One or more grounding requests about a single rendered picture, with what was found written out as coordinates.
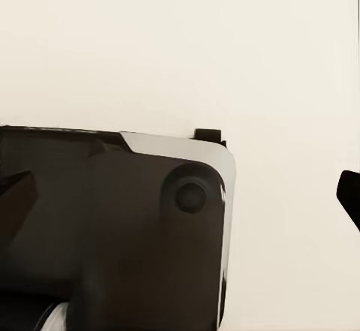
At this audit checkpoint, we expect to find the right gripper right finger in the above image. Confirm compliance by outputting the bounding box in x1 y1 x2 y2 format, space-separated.
336 170 360 230

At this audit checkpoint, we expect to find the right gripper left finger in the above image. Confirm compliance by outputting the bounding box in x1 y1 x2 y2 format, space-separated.
0 170 39 260

